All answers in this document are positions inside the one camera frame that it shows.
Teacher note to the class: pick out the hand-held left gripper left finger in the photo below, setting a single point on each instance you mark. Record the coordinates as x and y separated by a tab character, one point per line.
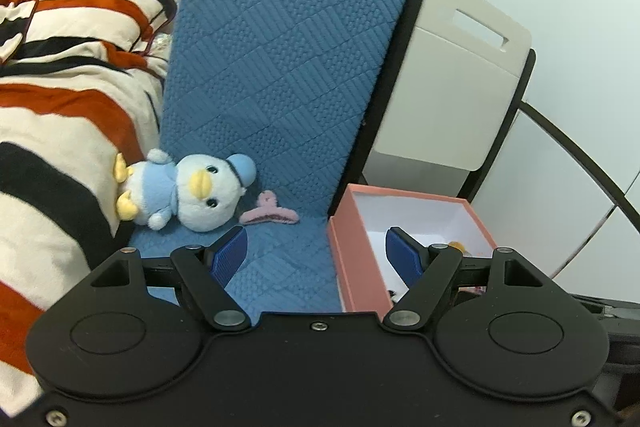
230	254

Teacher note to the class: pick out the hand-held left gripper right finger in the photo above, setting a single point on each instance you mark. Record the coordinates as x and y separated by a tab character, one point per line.
402	257

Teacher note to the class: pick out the black white dog plush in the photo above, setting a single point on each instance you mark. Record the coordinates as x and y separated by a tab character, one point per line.
393	294

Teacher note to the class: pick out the pink cardboard box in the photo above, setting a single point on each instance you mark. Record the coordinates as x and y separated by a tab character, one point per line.
357	267

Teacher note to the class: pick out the brown dog plush blue shirt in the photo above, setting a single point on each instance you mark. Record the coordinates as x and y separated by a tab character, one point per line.
457	247

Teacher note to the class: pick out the pink hair claw clip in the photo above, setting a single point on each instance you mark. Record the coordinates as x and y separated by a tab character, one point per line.
267	207

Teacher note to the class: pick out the blue white penguin plush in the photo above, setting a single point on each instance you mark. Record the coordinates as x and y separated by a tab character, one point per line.
210	192

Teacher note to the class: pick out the purple scrunchie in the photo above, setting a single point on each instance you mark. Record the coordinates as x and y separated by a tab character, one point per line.
473	290

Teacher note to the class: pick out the blue quilted floor chair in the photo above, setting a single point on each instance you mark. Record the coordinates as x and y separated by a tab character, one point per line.
280	57

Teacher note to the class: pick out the red black striped blanket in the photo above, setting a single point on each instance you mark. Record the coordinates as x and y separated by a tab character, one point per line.
60	132

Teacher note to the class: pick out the white plastic chair black frame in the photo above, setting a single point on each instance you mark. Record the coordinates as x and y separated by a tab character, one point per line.
450	107

